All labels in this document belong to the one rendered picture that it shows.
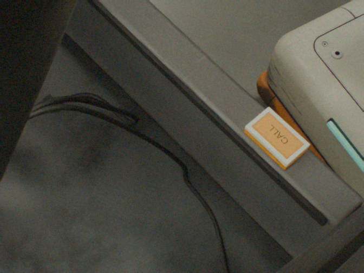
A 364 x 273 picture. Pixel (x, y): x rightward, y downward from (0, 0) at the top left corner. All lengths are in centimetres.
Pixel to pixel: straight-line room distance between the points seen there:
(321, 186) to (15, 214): 30
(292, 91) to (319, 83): 8
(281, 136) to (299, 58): 89
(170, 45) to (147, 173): 14
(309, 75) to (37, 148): 85
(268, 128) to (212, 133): 7
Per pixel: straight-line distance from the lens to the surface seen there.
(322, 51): 154
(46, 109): 57
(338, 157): 153
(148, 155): 76
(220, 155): 71
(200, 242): 73
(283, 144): 64
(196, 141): 73
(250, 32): 188
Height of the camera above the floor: 152
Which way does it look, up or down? 63 degrees down
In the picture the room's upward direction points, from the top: 9 degrees clockwise
